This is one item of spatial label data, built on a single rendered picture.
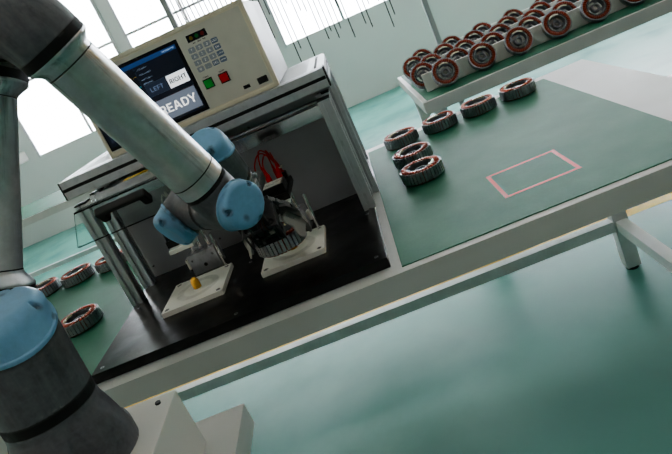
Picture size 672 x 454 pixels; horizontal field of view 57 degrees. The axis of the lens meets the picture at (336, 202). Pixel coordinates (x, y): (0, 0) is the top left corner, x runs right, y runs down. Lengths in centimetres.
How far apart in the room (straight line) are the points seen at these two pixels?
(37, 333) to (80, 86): 30
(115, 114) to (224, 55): 63
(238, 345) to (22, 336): 53
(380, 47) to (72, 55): 700
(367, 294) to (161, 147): 50
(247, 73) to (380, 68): 636
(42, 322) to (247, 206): 31
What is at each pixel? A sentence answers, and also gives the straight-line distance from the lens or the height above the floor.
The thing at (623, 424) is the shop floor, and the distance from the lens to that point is 183.
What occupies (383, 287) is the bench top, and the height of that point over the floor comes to 73.
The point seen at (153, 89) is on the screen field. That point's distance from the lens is 150.
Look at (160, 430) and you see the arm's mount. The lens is 87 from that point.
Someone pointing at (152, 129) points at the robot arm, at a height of 118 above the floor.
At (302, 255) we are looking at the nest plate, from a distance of 134.
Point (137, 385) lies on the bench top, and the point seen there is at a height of 73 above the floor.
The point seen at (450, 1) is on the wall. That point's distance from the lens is 785.
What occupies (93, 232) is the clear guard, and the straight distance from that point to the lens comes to 132.
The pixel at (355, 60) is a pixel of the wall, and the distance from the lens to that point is 774.
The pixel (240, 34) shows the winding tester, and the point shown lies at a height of 125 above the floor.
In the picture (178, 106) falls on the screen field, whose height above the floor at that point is 116.
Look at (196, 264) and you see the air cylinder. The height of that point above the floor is 80.
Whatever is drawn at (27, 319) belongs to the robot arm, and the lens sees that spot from 79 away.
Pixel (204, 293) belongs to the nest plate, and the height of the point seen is 78.
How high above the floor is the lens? 123
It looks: 17 degrees down
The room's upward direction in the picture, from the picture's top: 24 degrees counter-clockwise
